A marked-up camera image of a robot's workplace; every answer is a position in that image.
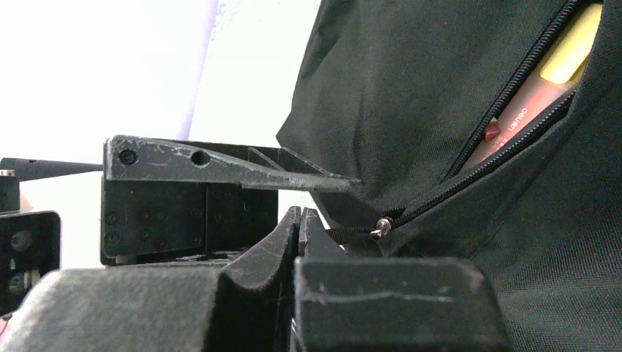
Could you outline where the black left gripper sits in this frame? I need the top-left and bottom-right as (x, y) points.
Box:
(100, 135), (362, 266)

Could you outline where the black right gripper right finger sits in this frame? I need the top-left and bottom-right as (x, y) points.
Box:
(293, 208), (512, 351)

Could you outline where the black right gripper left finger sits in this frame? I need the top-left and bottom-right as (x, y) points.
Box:
(1, 207), (301, 351)

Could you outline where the black student backpack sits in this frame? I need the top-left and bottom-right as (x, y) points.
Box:
(277, 1), (621, 351)

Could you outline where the pink yellow highlighter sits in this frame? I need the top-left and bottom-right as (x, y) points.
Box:
(462, 2), (603, 169)

